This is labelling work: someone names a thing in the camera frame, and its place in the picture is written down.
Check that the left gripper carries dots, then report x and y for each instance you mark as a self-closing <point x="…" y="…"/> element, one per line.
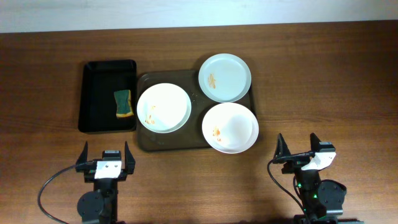
<point x="90" y="175"/>

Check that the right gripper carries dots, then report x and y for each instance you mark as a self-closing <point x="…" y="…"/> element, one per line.
<point x="292" y="167"/>

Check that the green yellow sponge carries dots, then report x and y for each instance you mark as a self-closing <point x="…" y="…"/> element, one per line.
<point x="123" y="103"/>

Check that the white plate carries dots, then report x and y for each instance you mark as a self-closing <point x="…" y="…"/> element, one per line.
<point x="164" y="108"/>
<point x="230" y="128"/>
<point x="224" y="78"/>

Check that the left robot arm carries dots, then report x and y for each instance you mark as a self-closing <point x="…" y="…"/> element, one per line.
<point x="100" y="206"/>

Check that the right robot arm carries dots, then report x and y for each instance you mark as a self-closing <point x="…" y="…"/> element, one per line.
<point x="321" y="201"/>

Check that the black plastic tray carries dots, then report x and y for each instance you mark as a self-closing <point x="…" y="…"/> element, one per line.
<point x="97" y="104"/>

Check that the brown serving tray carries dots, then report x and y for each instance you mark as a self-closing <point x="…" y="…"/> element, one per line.
<point x="190" y="135"/>

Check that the white plate top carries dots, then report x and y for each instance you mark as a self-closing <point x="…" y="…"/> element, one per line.
<point x="224" y="78"/>

